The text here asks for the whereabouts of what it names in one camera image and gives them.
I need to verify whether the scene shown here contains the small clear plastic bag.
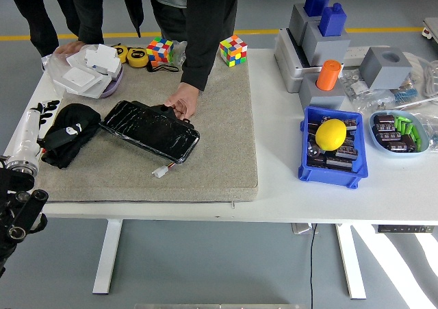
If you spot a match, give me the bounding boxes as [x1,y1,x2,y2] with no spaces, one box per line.
[170,40,188,66]

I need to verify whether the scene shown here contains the large light grey case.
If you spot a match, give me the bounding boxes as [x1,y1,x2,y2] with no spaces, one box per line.
[273,27,324,94]

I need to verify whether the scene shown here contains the black cloth rag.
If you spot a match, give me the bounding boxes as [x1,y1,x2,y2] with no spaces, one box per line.
[40,103,103,169]

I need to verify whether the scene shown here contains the light blue dish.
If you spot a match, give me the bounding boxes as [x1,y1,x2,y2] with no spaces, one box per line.
[368,110,430,158]

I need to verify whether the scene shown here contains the glossy black panel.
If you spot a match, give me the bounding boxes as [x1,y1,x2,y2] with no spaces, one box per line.
[99,99,201,164]

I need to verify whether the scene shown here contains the bag of blue resistors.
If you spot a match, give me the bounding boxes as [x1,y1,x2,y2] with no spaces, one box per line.
[393,82,419,106]

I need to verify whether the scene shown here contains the person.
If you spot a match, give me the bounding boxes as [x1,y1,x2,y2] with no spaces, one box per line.
[70,0,242,92]
[1,0,61,59]

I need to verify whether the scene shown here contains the black power cable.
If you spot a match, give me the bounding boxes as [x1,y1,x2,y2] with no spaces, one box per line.
[309,223,318,309]

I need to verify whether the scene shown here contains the purple bowl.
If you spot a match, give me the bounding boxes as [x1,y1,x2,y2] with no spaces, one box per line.
[99,64,125,99]

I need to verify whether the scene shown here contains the white folded carton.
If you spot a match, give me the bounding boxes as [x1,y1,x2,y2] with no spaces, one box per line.
[66,44,123,76]

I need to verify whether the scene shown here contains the blue plastic bin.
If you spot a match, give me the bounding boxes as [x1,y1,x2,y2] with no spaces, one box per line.
[298,106,370,190]

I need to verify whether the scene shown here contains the person's right hand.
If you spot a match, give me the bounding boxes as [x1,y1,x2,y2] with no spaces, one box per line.
[53,40,88,55]

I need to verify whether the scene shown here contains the person's left hand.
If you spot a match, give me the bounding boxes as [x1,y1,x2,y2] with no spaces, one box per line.
[164,82,201,121]

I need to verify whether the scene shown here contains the grey square holder block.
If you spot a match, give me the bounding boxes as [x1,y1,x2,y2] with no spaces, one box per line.
[298,74,347,111]
[289,3,324,46]
[302,21,352,67]

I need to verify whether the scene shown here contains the orange cylinder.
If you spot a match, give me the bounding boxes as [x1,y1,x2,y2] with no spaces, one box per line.
[315,60,344,92]

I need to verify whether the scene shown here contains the yellow tape measure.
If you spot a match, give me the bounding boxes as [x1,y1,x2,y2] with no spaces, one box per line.
[127,47,149,69]
[111,43,130,64]

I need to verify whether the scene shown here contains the clear bag of small parts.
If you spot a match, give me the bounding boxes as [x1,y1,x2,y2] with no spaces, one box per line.
[338,67,398,114]

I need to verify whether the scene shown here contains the thin white rod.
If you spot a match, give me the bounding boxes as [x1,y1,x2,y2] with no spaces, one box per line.
[393,96,438,110]

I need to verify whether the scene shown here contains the grey block with round hole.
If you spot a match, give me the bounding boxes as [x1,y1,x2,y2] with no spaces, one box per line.
[359,46,413,90]

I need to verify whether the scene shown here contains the grey-brown mat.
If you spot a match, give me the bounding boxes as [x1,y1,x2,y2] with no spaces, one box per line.
[34,50,259,204]

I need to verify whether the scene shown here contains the white wall switch plate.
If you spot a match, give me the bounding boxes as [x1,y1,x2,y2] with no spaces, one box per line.
[54,65,112,98]

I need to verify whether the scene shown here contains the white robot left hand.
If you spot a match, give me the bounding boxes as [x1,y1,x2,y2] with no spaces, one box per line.
[8,99,83,164]

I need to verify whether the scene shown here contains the black table control panel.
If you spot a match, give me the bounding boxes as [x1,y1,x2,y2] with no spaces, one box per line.
[377,224,435,234]

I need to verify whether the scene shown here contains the blue plastic bottle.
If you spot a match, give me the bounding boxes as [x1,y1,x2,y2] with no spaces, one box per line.
[318,3,348,38]
[304,0,331,17]

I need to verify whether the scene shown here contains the white device with red mark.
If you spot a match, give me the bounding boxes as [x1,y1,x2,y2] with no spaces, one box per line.
[422,16,438,45]

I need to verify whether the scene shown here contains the crumpled clear plastic bag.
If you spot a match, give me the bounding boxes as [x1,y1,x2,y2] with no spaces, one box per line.
[409,112,438,152]

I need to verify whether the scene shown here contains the grey box under table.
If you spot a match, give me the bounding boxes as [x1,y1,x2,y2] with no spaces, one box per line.
[291,222,319,235]

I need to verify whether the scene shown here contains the black wrist strap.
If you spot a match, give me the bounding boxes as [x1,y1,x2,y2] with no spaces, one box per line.
[146,63,180,73]

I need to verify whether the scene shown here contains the white wire connector plug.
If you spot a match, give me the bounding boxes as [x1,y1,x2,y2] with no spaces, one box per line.
[151,162,179,179]

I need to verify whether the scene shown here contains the colourful puzzle cube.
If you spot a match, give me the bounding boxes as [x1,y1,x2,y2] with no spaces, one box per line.
[219,34,248,68]
[146,36,175,67]

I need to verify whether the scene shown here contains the yellow lemon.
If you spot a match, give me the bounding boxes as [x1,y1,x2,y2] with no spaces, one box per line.
[315,119,348,151]

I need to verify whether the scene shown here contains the white table leg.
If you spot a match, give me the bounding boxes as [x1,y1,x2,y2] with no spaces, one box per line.
[335,223,367,300]
[92,219,123,295]

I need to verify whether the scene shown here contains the large clear plastic bag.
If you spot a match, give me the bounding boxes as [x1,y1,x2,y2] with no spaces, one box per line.
[41,43,114,99]

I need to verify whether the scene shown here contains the white coiled cable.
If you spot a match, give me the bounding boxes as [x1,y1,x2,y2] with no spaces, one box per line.
[402,51,438,101]

